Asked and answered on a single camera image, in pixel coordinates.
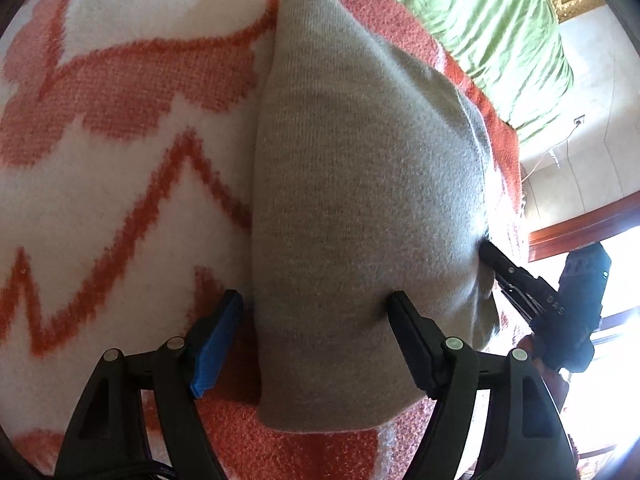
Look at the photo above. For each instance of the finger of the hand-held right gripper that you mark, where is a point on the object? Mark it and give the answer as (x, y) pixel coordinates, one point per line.
(505, 262)
(517, 302)

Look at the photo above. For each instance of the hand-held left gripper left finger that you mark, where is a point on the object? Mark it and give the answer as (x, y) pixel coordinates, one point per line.
(220, 345)

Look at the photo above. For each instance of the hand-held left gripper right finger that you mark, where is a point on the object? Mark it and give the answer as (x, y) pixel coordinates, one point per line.
(412, 345)

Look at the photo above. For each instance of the beige knit sweater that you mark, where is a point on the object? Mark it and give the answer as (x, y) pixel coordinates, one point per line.
(360, 210)

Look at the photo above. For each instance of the orange and white blanket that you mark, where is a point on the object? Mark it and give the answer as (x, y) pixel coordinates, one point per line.
(100, 160)

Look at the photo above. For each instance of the green quilt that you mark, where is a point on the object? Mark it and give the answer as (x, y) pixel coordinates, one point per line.
(475, 25)

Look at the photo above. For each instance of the brown wooden door frame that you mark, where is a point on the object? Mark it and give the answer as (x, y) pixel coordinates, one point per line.
(560, 235)

